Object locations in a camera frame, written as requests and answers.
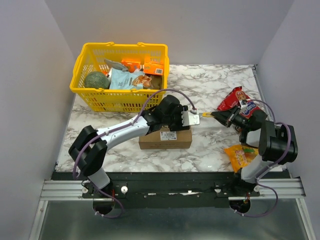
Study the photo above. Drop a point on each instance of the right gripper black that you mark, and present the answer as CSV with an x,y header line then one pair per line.
x,y
230,120

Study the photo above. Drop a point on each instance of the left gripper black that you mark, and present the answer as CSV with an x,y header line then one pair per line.
x,y
179,127

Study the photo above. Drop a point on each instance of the yellow utility knife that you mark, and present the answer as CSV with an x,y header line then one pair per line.
x,y
206,115

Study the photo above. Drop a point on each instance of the brown cardboard express box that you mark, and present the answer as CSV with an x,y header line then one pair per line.
x,y
165,139

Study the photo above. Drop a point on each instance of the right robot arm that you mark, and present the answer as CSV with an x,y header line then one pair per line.
x,y
276,144

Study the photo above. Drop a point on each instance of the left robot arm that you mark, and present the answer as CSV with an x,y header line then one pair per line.
x,y
91,145

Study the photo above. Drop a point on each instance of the orange box right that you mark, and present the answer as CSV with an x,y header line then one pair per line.
x,y
153,66

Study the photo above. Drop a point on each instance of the orange box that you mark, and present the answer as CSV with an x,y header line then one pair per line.
x,y
131,64
153,66

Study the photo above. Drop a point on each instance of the orange box left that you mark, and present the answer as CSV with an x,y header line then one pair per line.
x,y
131,64

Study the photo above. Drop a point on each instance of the red candy bag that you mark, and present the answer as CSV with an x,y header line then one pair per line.
x,y
252,112

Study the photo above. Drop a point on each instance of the yellow orange snack bag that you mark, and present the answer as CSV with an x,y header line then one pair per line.
x,y
241,156

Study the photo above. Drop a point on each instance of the light blue chips bag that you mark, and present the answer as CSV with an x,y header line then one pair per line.
x,y
120,80

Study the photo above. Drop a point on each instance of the yellow plastic shopping basket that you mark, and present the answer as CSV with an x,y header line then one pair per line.
x,y
91,58

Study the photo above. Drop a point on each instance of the grey foil packet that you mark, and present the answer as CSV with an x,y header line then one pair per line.
x,y
115,65

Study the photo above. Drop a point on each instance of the green melon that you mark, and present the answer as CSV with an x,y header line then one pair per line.
x,y
96,80

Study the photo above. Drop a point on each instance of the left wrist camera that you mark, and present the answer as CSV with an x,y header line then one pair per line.
x,y
189,118

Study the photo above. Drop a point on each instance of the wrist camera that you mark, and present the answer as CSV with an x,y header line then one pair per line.
x,y
189,118
243,104

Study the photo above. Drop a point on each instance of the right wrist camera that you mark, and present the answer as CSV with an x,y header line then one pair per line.
x,y
243,104

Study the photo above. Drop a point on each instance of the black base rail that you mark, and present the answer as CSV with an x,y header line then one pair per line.
x,y
171,190

